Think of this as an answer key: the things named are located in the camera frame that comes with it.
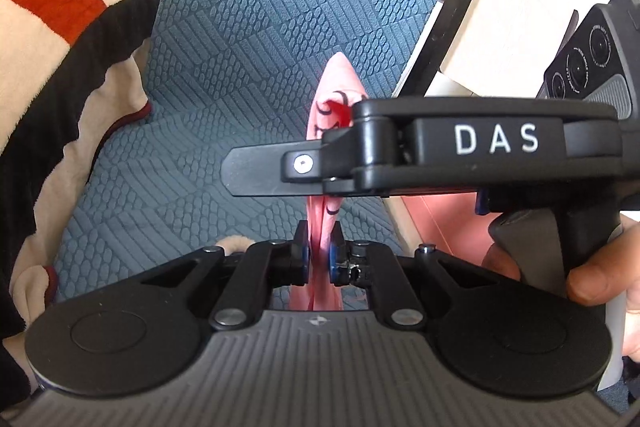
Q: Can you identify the salmon pink mat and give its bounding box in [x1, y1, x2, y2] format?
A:
[383, 193, 498, 265]

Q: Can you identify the pink printed cloth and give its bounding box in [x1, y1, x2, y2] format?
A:
[290, 52, 367, 311]

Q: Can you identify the black and white bed frame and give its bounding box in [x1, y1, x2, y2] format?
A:
[393, 0, 474, 96]

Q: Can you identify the blue textured bedspread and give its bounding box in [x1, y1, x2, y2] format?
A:
[55, 0, 437, 299]

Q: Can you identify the person's right hand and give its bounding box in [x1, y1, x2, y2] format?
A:
[480, 210, 640, 358]

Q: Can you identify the cream red black blanket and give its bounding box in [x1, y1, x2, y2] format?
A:
[1, 0, 186, 407]

